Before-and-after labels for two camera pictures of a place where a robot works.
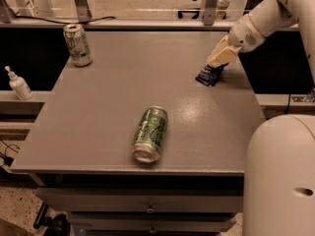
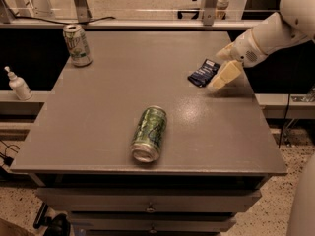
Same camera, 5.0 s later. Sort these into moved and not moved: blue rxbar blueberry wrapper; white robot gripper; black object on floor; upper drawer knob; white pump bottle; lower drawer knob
Moved: white robot gripper; blue rxbar blueberry wrapper
Not moved: black object on floor; lower drawer knob; upper drawer knob; white pump bottle
